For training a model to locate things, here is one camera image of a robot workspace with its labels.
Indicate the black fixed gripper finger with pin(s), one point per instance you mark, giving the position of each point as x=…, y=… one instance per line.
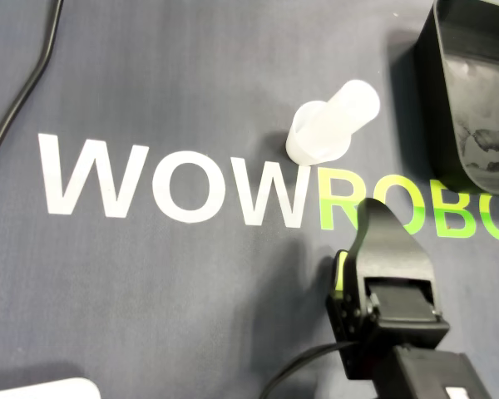
x=386, y=249

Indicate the white flat object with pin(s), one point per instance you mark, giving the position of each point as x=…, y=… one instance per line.
x=45, y=390

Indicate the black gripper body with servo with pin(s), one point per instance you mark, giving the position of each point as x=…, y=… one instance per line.
x=403, y=307

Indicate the white translucent plastic cylinder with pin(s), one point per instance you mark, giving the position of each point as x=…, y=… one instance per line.
x=349, y=108

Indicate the dark grey WOWROBO printed mat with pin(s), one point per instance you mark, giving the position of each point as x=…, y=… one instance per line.
x=149, y=291

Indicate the black WOWROBO robot arm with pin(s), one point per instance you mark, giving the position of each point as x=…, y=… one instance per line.
x=432, y=374

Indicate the black plastic tray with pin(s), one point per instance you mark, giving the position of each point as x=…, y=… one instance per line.
x=482, y=104

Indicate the black moving gripper finger with green pad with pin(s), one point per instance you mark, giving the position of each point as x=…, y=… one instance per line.
x=345, y=316

